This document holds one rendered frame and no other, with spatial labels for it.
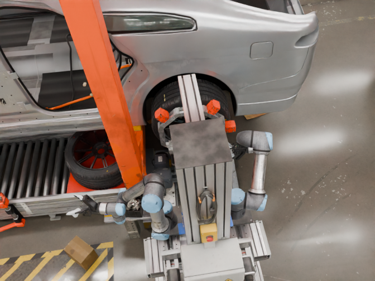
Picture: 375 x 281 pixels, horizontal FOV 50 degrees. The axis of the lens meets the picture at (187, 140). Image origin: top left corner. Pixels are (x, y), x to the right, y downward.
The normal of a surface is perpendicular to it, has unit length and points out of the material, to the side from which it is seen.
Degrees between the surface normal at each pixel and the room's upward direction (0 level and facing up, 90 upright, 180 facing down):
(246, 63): 90
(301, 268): 0
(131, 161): 90
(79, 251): 0
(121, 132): 90
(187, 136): 0
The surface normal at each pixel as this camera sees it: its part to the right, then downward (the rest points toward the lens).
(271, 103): 0.07, 0.79
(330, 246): -0.07, -0.61
